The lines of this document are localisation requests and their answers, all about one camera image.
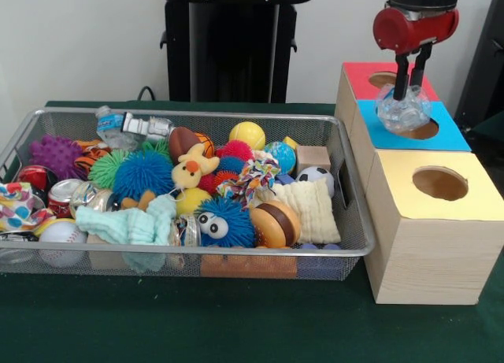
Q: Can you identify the mint green cloth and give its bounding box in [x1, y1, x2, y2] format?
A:
[75, 193, 178, 273]

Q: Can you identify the yellow foam ball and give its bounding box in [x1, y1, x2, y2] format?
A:
[228, 121, 267, 151]

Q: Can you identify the wooden box with three holes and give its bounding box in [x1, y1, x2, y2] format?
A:
[334, 61, 504, 306]

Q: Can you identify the purple spiky ball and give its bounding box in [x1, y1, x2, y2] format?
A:
[29, 134, 86, 181]

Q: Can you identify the toy hamburger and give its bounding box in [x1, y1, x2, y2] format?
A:
[249, 200, 302, 249]

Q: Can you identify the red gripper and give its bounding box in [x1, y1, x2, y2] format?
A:
[372, 7, 460, 100]

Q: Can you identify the cream cloth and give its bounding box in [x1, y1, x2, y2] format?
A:
[258, 177, 342, 245]

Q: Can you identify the clear bottle with blue label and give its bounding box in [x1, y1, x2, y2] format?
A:
[95, 105, 141, 150]

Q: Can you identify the blue spiky ball with eyes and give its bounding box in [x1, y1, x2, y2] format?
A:
[195, 197, 257, 249]

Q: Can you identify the black panel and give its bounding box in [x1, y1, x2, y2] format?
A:
[454, 0, 504, 132]

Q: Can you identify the yellow plush duck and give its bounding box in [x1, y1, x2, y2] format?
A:
[171, 143, 221, 191]

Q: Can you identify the dark green side table cloth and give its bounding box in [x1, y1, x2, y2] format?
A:
[468, 109, 504, 171]

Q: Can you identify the green spiky ball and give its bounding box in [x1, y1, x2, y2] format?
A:
[88, 140, 172, 191]

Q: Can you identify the shallow metal mesh bin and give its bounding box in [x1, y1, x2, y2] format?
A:
[0, 106, 376, 281]

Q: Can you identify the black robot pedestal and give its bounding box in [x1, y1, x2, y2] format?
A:
[151, 0, 318, 103]

